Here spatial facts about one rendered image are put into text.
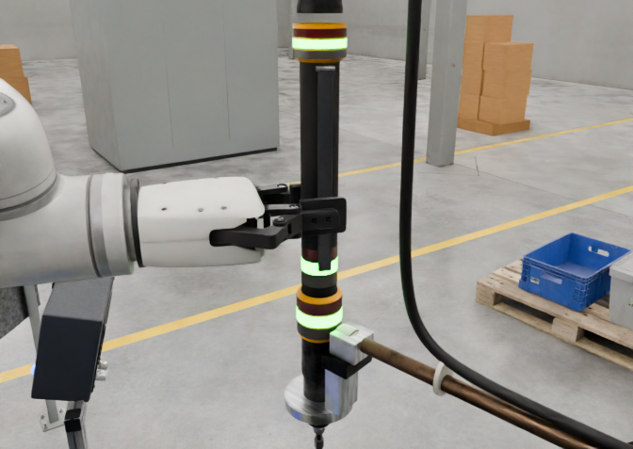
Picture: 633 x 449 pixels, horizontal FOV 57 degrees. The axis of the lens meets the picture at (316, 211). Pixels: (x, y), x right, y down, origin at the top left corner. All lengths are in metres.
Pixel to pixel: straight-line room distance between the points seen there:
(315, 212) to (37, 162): 0.21
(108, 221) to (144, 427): 2.45
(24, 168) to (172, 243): 0.11
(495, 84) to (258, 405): 6.61
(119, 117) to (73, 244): 6.10
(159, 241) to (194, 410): 2.49
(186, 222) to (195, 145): 6.44
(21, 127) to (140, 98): 6.16
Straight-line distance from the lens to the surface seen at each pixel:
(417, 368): 0.51
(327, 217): 0.49
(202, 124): 6.87
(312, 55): 0.47
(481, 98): 8.80
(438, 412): 2.92
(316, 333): 0.55
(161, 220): 0.46
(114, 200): 0.47
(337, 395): 0.57
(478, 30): 8.81
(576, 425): 0.46
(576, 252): 4.20
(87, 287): 1.32
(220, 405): 2.94
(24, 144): 0.44
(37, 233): 0.47
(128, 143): 6.64
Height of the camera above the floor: 1.81
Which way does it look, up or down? 20 degrees down
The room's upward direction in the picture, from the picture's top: straight up
